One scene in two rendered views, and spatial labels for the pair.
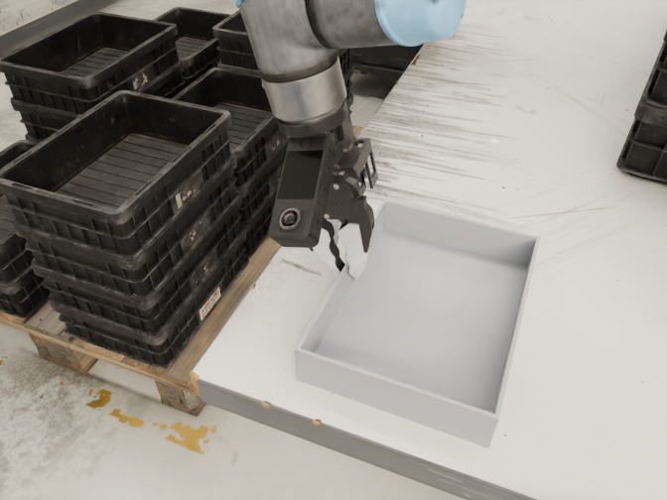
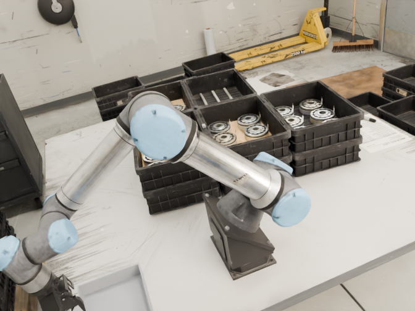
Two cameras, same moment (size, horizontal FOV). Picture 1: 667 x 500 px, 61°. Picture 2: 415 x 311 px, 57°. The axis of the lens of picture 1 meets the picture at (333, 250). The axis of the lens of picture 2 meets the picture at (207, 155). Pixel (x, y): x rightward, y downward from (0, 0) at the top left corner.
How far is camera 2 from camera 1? 59 cm
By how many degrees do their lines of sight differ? 31
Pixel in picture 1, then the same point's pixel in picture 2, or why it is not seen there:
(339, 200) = (67, 302)
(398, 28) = (62, 250)
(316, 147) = (49, 292)
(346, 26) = (45, 257)
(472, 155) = (97, 241)
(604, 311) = (171, 272)
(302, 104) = (39, 284)
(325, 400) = not seen: outside the picture
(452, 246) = (112, 284)
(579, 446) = not seen: outside the picture
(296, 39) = (28, 268)
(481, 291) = (131, 294)
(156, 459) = not seen: outside the picture
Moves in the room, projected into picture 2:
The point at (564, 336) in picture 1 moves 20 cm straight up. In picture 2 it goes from (165, 290) to (149, 244)
